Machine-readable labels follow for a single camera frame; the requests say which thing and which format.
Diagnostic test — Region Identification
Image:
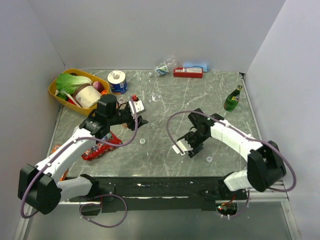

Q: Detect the crushed clear plastic bottle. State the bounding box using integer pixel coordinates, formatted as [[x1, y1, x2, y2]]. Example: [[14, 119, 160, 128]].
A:
[[154, 57, 178, 76]]

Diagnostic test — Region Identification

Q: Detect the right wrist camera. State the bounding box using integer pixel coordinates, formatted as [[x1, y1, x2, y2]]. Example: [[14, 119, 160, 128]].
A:
[[172, 139, 193, 156]]

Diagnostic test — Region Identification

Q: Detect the red snack bag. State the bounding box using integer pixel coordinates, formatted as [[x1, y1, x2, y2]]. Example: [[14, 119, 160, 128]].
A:
[[81, 131, 123, 161]]

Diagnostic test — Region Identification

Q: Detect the purple onion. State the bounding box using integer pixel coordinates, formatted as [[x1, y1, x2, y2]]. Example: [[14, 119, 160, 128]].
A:
[[92, 81, 105, 93]]

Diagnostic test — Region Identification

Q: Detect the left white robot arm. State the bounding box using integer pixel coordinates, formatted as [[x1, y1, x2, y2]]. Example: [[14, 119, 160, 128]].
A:
[[18, 94, 147, 215]]

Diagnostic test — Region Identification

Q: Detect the green glass bottle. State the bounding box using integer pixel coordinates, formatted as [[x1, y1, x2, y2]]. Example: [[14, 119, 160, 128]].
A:
[[223, 85, 243, 112]]

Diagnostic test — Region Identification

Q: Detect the white bottle cap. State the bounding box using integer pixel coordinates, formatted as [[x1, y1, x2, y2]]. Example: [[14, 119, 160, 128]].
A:
[[206, 156, 213, 163], [139, 138, 146, 144]]

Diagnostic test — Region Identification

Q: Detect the brown and cream jar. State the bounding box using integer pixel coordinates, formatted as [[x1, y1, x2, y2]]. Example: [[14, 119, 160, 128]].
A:
[[73, 83, 102, 109]]

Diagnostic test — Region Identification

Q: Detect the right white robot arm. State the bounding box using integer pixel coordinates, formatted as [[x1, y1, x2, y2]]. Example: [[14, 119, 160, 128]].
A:
[[173, 108, 287, 200]]

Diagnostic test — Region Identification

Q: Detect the red rectangular box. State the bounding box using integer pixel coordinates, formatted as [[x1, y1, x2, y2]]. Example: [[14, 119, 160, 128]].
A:
[[173, 67, 204, 79]]

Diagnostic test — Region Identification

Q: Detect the yellow plastic basket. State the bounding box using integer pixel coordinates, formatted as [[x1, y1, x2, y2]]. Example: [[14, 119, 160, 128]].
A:
[[48, 68, 110, 116]]

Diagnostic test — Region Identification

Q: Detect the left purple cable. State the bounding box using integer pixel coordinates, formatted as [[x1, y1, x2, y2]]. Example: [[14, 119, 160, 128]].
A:
[[19, 101, 140, 219]]

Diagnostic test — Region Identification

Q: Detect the light blue box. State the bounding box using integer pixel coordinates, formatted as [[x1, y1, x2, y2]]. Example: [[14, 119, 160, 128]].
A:
[[183, 62, 210, 73]]

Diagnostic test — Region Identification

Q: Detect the white bottle cap centre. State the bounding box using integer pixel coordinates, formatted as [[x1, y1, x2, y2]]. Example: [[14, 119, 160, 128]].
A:
[[139, 138, 146, 144]]

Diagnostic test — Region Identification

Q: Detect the green lettuce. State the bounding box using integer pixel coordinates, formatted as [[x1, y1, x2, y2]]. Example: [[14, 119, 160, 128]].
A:
[[55, 73, 93, 94]]

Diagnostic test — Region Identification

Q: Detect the white bottle cap right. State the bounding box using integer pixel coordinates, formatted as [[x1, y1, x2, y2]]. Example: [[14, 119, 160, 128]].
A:
[[206, 156, 213, 163]]

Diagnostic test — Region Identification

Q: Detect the orange juice bottle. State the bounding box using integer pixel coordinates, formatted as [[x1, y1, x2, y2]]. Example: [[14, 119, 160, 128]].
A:
[[117, 96, 126, 104]]

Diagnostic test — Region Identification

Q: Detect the blue wrapped toilet paper roll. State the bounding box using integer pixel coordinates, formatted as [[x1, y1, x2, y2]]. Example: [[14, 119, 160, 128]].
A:
[[107, 70, 128, 95]]

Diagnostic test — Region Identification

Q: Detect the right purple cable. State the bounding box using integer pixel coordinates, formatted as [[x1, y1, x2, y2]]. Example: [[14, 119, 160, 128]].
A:
[[166, 110, 297, 193]]

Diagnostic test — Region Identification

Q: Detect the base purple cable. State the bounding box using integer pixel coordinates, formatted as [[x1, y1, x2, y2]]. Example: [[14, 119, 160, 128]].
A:
[[79, 194, 128, 228]]

